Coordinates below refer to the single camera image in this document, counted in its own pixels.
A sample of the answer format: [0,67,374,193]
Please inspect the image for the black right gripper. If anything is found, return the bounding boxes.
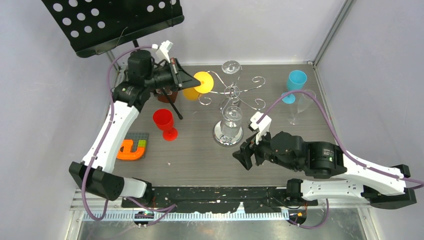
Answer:
[232,125,300,172]

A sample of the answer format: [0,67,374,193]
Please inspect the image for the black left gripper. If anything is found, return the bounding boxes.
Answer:
[144,57,201,93]

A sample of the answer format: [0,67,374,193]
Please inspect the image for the yellow wine glass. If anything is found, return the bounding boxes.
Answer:
[182,71,215,101]

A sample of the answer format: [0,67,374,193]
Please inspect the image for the chrome wine glass rack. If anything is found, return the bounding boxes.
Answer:
[212,76,266,147]

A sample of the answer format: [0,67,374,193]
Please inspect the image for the red wine glass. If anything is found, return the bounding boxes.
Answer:
[152,108,178,141]

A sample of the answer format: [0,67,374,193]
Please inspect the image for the blue wine glass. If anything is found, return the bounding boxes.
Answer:
[281,70,308,104]

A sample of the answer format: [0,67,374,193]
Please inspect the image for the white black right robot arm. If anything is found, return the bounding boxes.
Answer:
[232,131,417,210]

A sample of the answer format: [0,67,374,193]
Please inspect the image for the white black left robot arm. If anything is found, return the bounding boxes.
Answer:
[69,49,201,207]

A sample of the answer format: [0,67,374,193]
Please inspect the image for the clear ribbed wine glass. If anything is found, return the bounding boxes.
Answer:
[220,105,243,138]

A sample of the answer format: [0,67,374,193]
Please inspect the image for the brown wooden metronome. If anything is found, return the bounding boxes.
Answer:
[154,87,178,103]

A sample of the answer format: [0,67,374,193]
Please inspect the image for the grey building baseplate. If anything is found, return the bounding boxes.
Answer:
[125,132,149,161]

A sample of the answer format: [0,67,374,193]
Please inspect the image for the lime green building brick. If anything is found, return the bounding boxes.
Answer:
[137,139,147,148]

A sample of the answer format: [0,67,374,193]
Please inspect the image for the orange curved toy tube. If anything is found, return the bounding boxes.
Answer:
[116,139,135,162]

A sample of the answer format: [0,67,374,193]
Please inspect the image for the black music stand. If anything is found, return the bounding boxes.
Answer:
[44,0,185,63]

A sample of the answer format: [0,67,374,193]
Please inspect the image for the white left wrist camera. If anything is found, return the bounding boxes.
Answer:
[151,40,173,63]

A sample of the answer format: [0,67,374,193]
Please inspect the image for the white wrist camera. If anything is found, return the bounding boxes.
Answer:
[248,111,272,145]
[151,40,173,63]

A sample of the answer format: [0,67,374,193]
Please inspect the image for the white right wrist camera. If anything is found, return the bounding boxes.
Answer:
[248,111,272,145]

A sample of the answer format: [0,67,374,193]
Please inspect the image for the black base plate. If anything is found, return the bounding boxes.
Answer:
[121,186,318,214]

